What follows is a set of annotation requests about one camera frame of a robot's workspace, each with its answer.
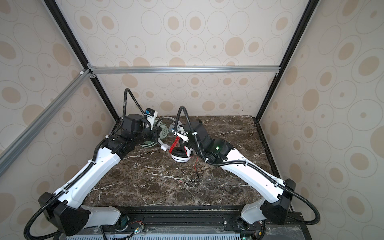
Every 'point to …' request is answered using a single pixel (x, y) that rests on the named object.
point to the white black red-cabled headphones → (180, 154)
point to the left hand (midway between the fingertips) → (164, 126)
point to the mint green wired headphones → (160, 122)
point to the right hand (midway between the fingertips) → (192, 126)
